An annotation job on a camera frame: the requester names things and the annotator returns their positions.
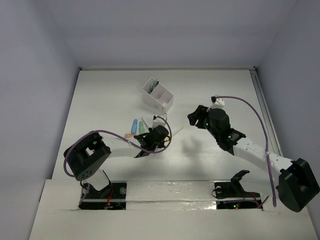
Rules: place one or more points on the green capsule eraser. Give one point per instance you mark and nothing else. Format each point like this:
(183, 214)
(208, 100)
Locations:
(141, 127)

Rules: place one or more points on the orange capsule eraser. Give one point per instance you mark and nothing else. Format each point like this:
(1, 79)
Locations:
(129, 135)

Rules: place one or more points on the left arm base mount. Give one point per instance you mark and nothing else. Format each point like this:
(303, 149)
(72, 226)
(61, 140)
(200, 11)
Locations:
(112, 197)

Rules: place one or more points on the yellow capped white marker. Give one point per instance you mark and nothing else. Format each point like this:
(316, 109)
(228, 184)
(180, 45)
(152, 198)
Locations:
(175, 132)

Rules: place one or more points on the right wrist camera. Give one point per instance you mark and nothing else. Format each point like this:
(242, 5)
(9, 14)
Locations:
(217, 102)

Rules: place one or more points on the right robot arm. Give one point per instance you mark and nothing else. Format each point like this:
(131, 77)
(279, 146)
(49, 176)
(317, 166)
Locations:
(290, 181)

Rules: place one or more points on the clear green gel pen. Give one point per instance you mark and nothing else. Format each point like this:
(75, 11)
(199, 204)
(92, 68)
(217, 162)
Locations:
(153, 84)

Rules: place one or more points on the white three-compartment organizer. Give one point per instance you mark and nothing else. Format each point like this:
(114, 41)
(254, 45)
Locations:
(160, 99)

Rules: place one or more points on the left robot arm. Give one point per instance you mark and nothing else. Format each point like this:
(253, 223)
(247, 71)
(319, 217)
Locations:
(84, 159)

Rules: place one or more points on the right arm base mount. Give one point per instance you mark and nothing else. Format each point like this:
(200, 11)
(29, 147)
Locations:
(230, 195)

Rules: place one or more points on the peach white marker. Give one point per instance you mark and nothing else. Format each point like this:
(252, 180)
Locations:
(144, 121)

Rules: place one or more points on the blue capsule eraser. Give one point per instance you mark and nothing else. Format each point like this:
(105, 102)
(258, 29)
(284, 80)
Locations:
(134, 126)

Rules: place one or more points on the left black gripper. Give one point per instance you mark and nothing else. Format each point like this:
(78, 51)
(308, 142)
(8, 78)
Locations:
(145, 139)

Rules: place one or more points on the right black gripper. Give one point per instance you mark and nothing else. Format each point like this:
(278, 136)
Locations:
(201, 112)

